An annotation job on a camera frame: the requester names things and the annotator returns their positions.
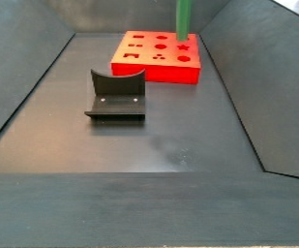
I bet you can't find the red shape-sorting board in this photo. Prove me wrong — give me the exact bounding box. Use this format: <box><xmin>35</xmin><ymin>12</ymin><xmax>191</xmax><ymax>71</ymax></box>
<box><xmin>109</xmin><ymin>31</ymin><xmax>200</xmax><ymax>84</ymax></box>

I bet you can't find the green star-shaped peg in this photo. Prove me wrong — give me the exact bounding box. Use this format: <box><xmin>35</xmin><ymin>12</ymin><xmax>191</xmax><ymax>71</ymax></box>
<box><xmin>176</xmin><ymin>0</ymin><xmax>192</xmax><ymax>41</ymax></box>

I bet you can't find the black curved holder bracket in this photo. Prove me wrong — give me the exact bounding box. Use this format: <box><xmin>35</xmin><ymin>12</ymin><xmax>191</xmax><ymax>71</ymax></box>
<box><xmin>84</xmin><ymin>70</ymin><xmax>147</xmax><ymax>119</ymax></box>

